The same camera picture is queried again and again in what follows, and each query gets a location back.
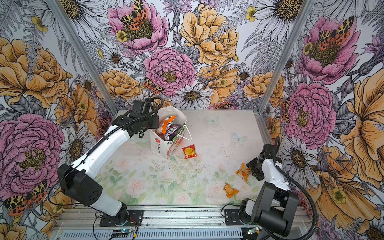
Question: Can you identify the aluminium frame post left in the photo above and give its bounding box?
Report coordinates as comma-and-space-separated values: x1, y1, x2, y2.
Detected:
47, 1, 119, 115

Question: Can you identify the green circuit board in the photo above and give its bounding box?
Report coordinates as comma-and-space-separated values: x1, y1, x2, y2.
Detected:
110, 229, 139, 240

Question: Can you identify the purple Fox's candy bag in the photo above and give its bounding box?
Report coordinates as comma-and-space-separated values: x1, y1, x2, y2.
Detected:
162, 125, 181, 141

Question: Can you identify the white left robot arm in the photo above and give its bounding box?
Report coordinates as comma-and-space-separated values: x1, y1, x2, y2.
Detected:
58, 97, 164, 222

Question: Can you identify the white floral paper bag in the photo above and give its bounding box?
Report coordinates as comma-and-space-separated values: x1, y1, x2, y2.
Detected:
150, 106, 192, 160

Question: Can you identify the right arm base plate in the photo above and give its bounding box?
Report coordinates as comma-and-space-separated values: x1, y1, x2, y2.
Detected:
223, 208, 251, 226

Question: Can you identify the orange mango snack packet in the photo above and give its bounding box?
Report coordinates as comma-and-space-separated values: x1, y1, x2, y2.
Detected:
156, 115, 177, 135

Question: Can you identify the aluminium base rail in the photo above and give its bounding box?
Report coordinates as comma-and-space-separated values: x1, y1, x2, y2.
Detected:
53, 204, 313, 240

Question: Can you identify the aluminium frame post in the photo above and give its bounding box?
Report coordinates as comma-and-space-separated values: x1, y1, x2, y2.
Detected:
257, 0, 317, 113
47, 1, 119, 115

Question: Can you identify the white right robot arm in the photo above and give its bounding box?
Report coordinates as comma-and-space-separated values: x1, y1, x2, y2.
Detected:
245, 144, 299, 237

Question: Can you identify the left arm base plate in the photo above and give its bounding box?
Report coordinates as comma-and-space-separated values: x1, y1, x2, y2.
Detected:
99, 210, 144, 227

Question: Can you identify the small orange snack packet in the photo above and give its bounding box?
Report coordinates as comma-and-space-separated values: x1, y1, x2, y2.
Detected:
223, 183, 239, 199

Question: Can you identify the aluminium frame post right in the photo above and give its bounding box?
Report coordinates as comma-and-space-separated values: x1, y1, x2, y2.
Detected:
257, 0, 317, 113

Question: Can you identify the orange wrapper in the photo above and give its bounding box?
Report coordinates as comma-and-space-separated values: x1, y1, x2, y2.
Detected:
236, 163, 252, 183

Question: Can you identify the small red snack packet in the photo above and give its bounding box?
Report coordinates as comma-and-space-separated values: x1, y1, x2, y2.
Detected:
182, 145, 198, 160

